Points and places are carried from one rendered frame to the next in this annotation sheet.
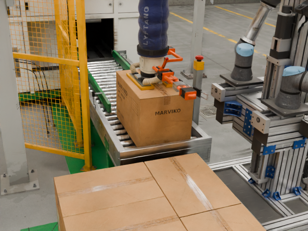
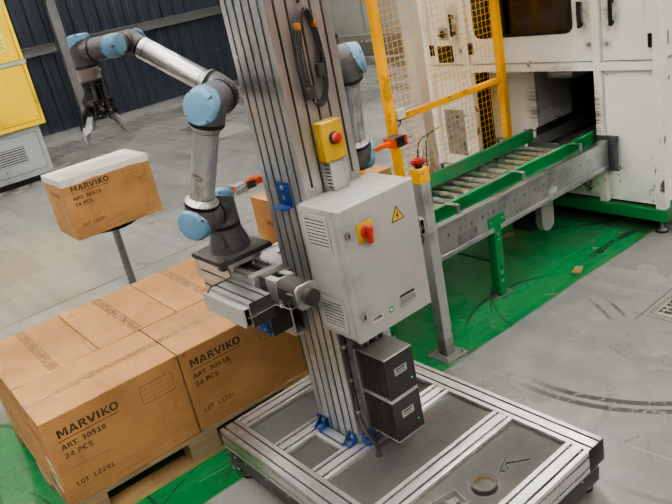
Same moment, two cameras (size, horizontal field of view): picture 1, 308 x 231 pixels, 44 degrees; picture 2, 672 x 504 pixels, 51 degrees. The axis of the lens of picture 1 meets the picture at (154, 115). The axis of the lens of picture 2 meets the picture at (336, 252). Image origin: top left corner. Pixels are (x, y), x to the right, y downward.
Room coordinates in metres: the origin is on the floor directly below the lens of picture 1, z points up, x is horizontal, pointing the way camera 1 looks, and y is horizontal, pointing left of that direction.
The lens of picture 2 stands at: (1.93, -3.29, 1.92)
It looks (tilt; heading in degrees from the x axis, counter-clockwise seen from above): 22 degrees down; 77
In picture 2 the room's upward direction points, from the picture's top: 12 degrees counter-clockwise
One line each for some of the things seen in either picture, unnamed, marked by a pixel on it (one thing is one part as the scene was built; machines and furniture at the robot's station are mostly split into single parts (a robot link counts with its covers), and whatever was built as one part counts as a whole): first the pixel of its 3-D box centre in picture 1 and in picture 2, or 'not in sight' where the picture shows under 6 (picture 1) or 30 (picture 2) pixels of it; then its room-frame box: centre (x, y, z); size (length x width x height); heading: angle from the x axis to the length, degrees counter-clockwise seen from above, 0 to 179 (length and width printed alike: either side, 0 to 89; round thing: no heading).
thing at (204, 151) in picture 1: (166, 160); not in sight; (2.35, -0.10, 0.48); 0.70 x 0.03 x 0.15; 111
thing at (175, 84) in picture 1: (178, 86); (238, 188); (2.27, -0.15, 1.07); 0.07 x 0.07 x 0.04; 22
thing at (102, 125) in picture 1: (88, 100); not in sight; (3.33, 0.62, 0.50); 2.31 x 0.05 x 0.19; 21
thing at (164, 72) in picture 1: (165, 74); not in sight; (2.47, -0.07, 1.08); 0.10 x 0.08 x 0.06; 112
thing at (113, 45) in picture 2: not in sight; (109, 46); (1.91, -0.78, 1.82); 0.11 x 0.11 x 0.08; 52
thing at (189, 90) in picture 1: (187, 93); not in sight; (2.14, -0.20, 1.08); 0.08 x 0.07 x 0.05; 22
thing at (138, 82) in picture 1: (139, 78); not in sight; (2.66, 0.11, 0.97); 0.34 x 0.10 x 0.05; 22
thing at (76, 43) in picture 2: not in sight; (82, 50); (1.82, -0.74, 1.82); 0.09 x 0.08 x 0.11; 142
